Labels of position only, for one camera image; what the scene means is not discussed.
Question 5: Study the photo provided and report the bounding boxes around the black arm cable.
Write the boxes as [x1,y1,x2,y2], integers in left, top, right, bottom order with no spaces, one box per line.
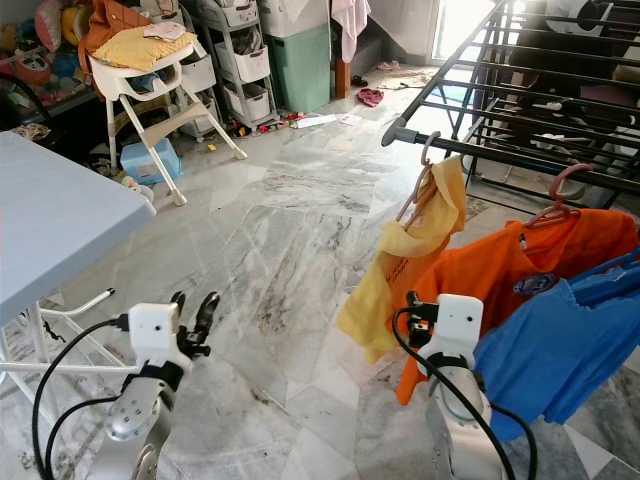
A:
[392,305,539,480]
[32,314,133,480]

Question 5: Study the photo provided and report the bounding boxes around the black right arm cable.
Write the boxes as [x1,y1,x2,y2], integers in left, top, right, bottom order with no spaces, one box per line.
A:
[392,305,539,480]

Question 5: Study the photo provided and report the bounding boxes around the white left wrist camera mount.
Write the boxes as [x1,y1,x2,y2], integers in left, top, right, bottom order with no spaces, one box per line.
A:
[128,303,181,367]

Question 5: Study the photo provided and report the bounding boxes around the pale pink cloth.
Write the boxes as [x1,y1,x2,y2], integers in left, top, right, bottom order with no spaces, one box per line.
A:
[145,22,188,43]

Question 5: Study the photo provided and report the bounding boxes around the brown wooden post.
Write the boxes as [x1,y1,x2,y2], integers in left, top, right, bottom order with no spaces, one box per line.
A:
[335,55,350,101]

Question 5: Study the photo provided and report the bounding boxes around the light blue folding table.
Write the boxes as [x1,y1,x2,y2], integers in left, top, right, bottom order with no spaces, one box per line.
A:
[0,130,158,480]

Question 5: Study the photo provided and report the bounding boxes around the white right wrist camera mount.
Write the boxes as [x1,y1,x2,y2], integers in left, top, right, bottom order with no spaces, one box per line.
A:
[430,294,484,359]

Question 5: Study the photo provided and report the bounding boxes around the yellow cushion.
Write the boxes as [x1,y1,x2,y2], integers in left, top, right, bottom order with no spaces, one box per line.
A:
[93,27,196,73]

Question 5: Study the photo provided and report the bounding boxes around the orange shirt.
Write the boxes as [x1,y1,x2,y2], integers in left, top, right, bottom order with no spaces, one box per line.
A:
[395,208,640,406]

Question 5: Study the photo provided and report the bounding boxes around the grey plastic bag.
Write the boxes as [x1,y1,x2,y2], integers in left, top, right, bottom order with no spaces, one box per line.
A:
[260,0,331,39]

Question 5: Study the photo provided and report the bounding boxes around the orange bag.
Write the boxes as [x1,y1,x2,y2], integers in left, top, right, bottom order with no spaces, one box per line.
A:
[78,0,151,71]

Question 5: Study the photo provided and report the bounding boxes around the light blue plastic box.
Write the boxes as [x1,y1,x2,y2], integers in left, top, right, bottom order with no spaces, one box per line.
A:
[120,140,183,187]

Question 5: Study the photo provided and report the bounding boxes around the blue shirt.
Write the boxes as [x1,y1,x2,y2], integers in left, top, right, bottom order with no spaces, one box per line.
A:
[465,248,640,441]

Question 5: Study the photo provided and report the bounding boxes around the beige floor cloth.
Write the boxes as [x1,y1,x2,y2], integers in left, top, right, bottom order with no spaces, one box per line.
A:
[378,62,436,89]

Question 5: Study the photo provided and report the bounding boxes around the green storage bin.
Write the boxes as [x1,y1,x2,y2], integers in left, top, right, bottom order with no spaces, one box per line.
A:
[265,22,333,114]

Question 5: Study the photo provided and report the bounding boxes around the white paper sheet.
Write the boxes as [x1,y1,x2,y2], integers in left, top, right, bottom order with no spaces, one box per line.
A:
[290,112,339,130]

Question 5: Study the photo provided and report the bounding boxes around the black drying rack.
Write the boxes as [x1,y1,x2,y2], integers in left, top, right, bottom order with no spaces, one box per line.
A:
[380,0,640,211]

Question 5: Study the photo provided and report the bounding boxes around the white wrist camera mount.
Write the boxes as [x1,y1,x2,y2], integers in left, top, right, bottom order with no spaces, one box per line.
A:
[128,303,181,367]
[430,294,484,359]

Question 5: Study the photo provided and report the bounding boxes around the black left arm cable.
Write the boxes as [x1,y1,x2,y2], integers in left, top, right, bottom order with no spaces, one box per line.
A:
[32,314,133,480]

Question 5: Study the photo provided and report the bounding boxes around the yellow shirt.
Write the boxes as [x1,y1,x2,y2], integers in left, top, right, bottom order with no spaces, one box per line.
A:
[337,155,468,363]

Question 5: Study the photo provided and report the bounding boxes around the white drawer cart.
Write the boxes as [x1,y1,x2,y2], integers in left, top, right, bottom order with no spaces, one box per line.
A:
[195,0,276,131]

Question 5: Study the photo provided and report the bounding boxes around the pink hanging cloth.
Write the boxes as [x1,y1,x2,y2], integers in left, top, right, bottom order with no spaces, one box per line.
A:
[332,0,371,63]

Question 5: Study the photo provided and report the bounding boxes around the white high chair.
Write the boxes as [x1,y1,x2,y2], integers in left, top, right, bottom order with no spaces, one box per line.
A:
[88,40,249,207]

